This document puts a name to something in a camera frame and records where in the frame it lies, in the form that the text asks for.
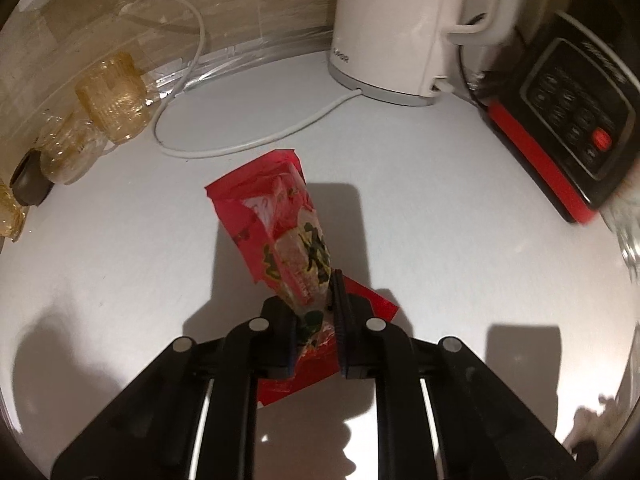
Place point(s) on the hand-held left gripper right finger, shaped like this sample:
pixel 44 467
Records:
pixel 351 332

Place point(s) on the red and black appliance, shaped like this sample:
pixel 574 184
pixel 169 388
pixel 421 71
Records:
pixel 565 125

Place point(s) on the clear drinking glass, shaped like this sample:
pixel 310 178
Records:
pixel 625 232

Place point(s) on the white electric kettle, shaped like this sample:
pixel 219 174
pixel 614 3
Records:
pixel 400 25

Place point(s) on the clear amber glass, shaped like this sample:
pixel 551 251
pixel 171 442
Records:
pixel 70 152

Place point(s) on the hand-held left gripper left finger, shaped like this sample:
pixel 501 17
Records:
pixel 275 332

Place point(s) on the amber glass jar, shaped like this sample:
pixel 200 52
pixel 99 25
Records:
pixel 7 215

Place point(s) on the small white crumpled wrapper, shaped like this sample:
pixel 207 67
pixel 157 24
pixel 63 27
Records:
pixel 592 422

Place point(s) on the dark round cup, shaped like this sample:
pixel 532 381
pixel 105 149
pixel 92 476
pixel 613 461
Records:
pixel 30 181

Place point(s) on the red snack packet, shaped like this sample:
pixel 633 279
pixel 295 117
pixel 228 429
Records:
pixel 280 240

